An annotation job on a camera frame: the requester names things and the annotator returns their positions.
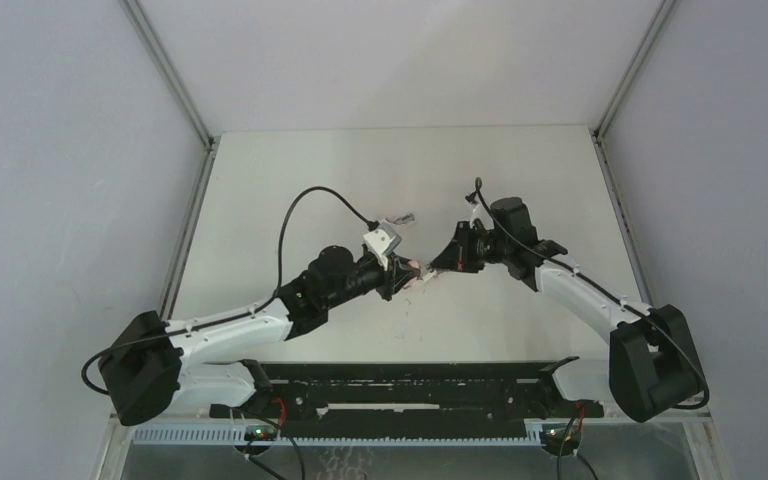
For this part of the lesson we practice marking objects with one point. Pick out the front aluminium rail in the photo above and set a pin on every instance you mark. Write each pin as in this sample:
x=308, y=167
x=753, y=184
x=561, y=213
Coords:
x=145, y=399

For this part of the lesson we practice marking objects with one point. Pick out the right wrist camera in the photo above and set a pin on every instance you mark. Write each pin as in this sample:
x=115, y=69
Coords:
x=475, y=213

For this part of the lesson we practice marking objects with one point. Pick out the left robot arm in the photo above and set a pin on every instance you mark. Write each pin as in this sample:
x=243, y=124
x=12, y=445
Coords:
x=156, y=366

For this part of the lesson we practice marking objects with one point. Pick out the controller board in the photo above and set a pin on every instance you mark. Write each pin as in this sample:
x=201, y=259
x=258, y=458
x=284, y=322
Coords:
x=261, y=433
x=557, y=436

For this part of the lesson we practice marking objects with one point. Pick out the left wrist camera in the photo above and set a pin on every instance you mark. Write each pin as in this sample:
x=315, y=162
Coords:
x=381, y=242

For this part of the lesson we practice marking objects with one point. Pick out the left controller board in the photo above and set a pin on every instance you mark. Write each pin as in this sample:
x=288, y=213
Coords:
x=261, y=433

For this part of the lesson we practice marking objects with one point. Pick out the white cable duct strip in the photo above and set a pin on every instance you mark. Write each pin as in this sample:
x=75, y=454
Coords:
x=233, y=435

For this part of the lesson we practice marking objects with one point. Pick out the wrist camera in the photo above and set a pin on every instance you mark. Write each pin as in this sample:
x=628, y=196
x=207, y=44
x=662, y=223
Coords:
x=381, y=242
x=475, y=213

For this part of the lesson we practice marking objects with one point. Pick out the right controller board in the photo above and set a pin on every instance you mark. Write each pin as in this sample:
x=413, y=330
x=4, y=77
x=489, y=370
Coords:
x=557, y=436

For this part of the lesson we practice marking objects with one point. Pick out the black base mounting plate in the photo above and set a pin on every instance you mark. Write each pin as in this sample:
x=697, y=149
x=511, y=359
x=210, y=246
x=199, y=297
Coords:
x=411, y=399

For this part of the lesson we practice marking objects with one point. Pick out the staple box tray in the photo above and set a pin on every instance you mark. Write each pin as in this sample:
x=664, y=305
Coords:
x=426, y=275

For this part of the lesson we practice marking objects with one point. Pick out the white stapler base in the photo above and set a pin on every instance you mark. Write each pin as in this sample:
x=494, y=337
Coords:
x=401, y=221

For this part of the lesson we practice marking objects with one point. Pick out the pink stapler top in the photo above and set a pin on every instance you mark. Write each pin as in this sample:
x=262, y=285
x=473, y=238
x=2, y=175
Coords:
x=415, y=273

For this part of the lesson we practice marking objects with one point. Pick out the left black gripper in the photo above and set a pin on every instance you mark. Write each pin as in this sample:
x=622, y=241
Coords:
x=390, y=281

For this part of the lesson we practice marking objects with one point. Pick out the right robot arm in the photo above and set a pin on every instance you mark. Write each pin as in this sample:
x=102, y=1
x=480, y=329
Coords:
x=652, y=364

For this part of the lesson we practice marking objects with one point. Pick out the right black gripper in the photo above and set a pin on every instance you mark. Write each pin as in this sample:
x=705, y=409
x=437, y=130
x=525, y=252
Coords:
x=458, y=256

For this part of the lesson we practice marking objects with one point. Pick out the left aluminium frame post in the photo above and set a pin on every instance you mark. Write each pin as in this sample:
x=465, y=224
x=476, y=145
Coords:
x=159, y=56

